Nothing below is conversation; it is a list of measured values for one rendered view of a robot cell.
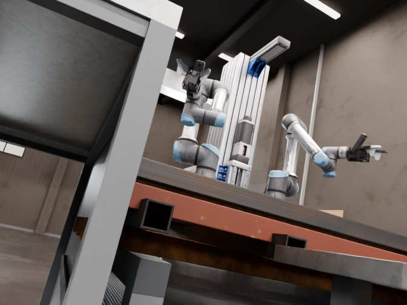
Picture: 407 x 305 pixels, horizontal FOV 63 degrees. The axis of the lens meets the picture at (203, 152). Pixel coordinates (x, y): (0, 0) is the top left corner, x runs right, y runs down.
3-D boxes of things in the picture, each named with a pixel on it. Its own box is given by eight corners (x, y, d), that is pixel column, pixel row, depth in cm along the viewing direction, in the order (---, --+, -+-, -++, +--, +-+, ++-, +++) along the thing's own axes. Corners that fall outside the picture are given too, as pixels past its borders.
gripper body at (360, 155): (370, 162, 196) (349, 161, 204) (371, 147, 198) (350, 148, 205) (367, 160, 190) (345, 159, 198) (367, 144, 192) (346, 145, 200)
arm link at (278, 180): (263, 187, 207) (266, 167, 211) (272, 193, 217) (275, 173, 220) (280, 189, 199) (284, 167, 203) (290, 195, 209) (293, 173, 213)
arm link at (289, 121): (286, 104, 219) (331, 156, 188) (293, 111, 227) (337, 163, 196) (272, 116, 222) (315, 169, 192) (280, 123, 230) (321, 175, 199)
